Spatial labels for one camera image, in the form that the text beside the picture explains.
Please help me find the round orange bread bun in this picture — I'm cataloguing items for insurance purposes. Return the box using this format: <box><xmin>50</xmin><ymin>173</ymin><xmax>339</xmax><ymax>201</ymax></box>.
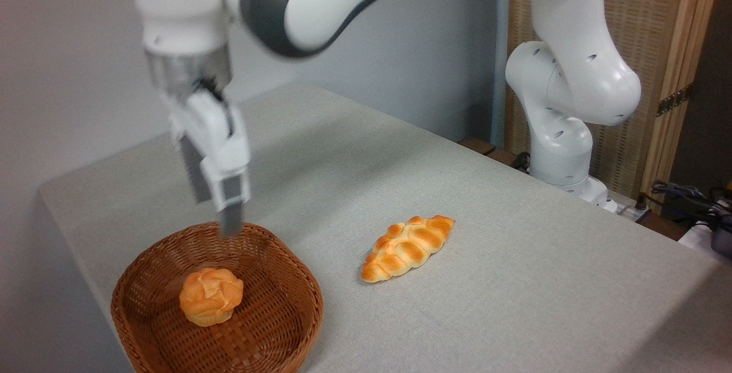
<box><xmin>179</xmin><ymin>268</ymin><xmax>244</xmax><ymax>327</ymax></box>

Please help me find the black cable bundle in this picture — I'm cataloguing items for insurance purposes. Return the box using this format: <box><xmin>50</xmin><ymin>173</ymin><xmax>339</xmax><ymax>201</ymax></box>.
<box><xmin>636</xmin><ymin>180</ymin><xmax>732</xmax><ymax>232</ymax></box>

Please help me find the grey tablecloth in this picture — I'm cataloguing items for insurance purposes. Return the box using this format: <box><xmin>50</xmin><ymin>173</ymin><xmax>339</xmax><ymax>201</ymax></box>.
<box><xmin>39</xmin><ymin>82</ymin><xmax>732</xmax><ymax>373</ymax></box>

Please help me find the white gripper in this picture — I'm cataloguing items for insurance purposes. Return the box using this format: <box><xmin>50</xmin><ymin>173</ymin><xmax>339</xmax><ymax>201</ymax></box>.
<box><xmin>166</xmin><ymin>89</ymin><xmax>252</xmax><ymax>240</ymax></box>

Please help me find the brown woven wicker basket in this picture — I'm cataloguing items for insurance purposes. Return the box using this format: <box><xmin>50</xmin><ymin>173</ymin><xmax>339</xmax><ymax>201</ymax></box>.
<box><xmin>111</xmin><ymin>221</ymin><xmax>324</xmax><ymax>373</ymax></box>

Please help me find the long braided bread loaf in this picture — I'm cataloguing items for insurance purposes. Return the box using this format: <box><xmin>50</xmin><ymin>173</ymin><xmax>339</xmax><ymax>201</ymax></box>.
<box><xmin>361</xmin><ymin>215</ymin><xmax>456</xmax><ymax>283</ymax></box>

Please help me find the grey box with white sheet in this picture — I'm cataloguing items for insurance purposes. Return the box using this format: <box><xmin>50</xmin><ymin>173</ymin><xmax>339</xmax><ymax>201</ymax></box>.
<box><xmin>678</xmin><ymin>220</ymin><xmax>732</xmax><ymax>258</ymax></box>

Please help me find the pale blue vertical pipe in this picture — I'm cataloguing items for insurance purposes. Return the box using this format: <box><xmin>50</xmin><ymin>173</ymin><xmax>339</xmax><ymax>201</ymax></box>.
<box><xmin>491</xmin><ymin>0</ymin><xmax>511</xmax><ymax>148</ymax></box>

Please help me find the dark metal screen hinge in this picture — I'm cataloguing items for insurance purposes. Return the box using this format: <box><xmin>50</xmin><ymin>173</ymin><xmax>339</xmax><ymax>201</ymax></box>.
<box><xmin>657</xmin><ymin>84</ymin><xmax>694</xmax><ymax>117</ymax></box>

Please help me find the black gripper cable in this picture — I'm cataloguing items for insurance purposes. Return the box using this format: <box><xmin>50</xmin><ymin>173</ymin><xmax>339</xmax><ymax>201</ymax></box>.
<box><xmin>197</xmin><ymin>78</ymin><xmax>234</xmax><ymax>137</ymax></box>

